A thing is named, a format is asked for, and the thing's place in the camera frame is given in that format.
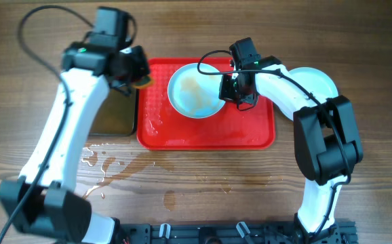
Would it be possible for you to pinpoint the orange and green sponge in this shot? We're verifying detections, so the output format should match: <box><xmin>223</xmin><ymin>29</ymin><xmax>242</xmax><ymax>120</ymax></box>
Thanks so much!
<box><xmin>132</xmin><ymin>75</ymin><xmax>155</xmax><ymax>89</ymax></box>

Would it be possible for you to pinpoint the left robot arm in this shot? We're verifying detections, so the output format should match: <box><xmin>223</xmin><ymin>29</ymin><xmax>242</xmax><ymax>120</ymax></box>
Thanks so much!
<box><xmin>0</xmin><ymin>7</ymin><xmax>151</xmax><ymax>243</ymax></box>

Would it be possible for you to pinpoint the light blue plate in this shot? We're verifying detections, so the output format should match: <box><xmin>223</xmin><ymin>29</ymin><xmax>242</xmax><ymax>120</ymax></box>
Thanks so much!
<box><xmin>168</xmin><ymin>63</ymin><xmax>226</xmax><ymax>119</ymax></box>
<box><xmin>289</xmin><ymin>67</ymin><xmax>339</xmax><ymax>104</ymax></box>

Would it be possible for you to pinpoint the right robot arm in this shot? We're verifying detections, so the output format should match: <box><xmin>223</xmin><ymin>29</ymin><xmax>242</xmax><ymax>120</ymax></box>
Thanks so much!
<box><xmin>219</xmin><ymin>37</ymin><xmax>364</xmax><ymax>242</ymax></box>

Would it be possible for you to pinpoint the black water-filled tray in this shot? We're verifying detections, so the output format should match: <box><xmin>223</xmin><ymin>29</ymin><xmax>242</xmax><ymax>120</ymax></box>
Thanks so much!
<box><xmin>90</xmin><ymin>89</ymin><xmax>139</xmax><ymax>136</ymax></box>

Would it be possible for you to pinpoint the light blue plate top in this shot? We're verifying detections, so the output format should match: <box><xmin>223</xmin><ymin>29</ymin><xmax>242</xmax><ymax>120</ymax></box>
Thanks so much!
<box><xmin>168</xmin><ymin>63</ymin><xmax>226</xmax><ymax>119</ymax></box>

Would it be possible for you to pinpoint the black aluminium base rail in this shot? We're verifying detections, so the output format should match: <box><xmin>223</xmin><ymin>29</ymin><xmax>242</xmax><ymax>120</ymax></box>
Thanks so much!
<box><xmin>121</xmin><ymin>221</ymin><xmax>359</xmax><ymax>244</ymax></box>

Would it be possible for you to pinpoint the red plastic serving tray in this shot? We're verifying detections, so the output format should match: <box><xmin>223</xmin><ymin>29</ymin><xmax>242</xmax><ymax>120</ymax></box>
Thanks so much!
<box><xmin>136</xmin><ymin>58</ymin><xmax>275</xmax><ymax>150</ymax></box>

